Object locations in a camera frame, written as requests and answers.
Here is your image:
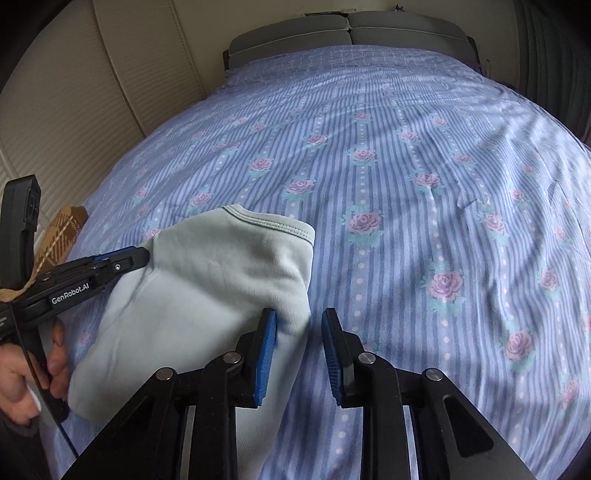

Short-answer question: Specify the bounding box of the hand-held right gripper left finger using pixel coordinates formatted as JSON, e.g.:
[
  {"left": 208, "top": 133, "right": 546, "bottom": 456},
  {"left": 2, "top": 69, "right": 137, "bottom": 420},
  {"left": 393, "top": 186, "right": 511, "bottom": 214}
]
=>
[{"left": 62, "top": 309, "right": 277, "bottom": 480}]

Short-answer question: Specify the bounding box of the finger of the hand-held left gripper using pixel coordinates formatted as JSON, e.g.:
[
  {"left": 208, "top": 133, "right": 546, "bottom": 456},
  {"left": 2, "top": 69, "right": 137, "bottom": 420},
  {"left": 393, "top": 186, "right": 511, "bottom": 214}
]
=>
[
  {"left": 93, "top": 246, "right": 138, "bottom": 264},
  {"left": 104, "top": 247, "right": 151, "bottom": 280}
]

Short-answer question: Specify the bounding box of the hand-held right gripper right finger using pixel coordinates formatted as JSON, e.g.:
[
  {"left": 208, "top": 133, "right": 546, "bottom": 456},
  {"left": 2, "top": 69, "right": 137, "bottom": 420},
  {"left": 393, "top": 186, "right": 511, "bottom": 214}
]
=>
[{"left": 322, "top": 308, "right": 522, "bottom": 480}]

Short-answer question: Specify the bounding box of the light green long-sleeve shirt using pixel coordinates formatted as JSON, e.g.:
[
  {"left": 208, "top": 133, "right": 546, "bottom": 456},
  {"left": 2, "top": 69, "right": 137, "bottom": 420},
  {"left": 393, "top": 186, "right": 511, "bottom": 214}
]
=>
[{"left": 68, "top": 204, "right": 317, "bottom": 480}]

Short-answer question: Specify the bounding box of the person's left forearm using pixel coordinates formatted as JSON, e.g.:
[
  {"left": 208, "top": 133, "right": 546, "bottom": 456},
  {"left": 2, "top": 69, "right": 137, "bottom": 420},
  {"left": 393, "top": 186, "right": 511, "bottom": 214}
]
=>
[{"left": 0, "top": 390, "right": 47, "bottom": 480}]

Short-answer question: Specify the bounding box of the person's left hand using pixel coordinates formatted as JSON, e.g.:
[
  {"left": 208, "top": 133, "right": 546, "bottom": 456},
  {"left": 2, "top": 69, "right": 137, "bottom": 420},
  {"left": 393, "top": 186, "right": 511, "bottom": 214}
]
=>
[{"left": 0, "top": 318, "right": 71, "bottom": 426}]

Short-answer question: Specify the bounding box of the brown plaid cushion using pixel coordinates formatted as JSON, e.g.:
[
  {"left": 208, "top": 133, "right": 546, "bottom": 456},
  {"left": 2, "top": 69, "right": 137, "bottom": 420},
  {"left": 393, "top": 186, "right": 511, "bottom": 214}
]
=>
[{"left": 0, "top": 205, "right": 88, "bottom": 302}]

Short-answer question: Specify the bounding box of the cream wardrobe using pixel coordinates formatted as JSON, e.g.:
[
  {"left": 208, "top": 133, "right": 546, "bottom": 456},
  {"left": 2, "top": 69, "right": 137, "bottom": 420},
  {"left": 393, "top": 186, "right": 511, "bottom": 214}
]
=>
[{"left": 0, "top": 0, "right": 208, "bottom": 222}]

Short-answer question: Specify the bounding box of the blue striped floral bed sheet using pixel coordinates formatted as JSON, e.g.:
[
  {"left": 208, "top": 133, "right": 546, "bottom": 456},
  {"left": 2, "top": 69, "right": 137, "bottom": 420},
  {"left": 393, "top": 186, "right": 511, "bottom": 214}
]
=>
[{"left": 51, "top": 44, "right": 591, "bottom": 480}]

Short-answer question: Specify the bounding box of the grey headboard cushion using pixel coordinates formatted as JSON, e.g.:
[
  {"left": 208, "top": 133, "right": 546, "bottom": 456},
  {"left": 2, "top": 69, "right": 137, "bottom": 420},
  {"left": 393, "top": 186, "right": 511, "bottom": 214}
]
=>
[
  {"left": 348, "top": 10, "right": 478, "bottom": 52},
  {"left": 228, "top": 14, "right": 354, "bottom": 70}
]

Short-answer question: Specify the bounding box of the grey-green curtain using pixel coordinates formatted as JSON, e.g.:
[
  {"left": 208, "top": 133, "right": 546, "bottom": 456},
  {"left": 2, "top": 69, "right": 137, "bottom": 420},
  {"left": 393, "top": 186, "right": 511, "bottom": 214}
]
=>
[{"left": 512, "top": 0, "right": 591, "bottom": 148}]

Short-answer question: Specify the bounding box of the black cable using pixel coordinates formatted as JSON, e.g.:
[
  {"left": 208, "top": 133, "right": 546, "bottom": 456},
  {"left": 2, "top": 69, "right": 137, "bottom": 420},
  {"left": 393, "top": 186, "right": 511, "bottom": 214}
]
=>
[{"left": 10, "top": 295, "right": 80, "bottom": 459}]

